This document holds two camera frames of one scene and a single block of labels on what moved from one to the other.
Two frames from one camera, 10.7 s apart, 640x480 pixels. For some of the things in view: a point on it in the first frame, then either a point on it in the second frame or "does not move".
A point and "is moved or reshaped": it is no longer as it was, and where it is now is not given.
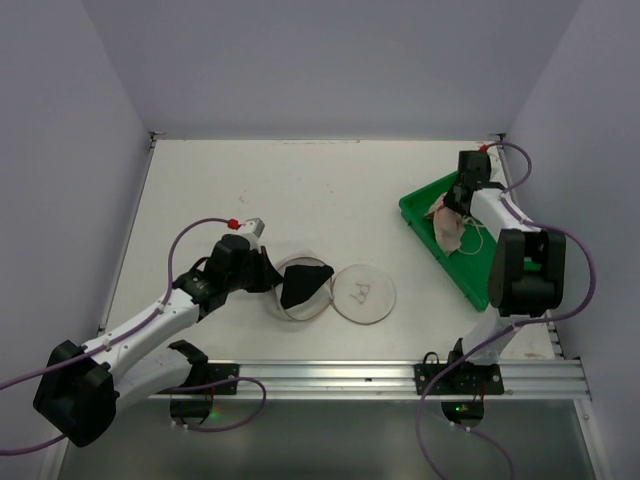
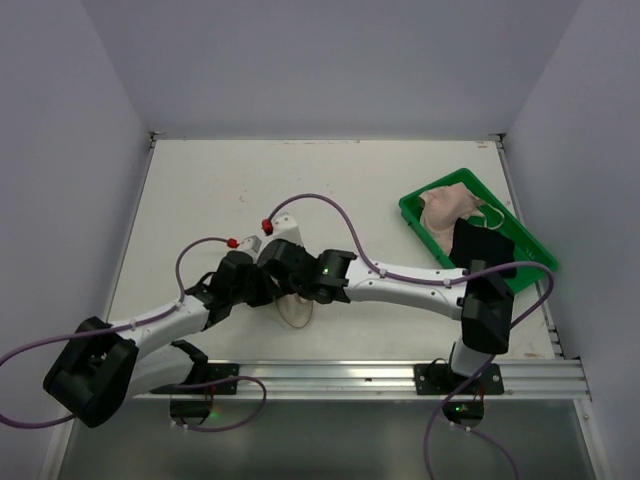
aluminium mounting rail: (390, 382) does not move
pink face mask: (448, 225) is moved or reshaped
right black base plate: (463, 379) does not move
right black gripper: (456, 198) -> (284, 282)
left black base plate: (207, 374) does not move
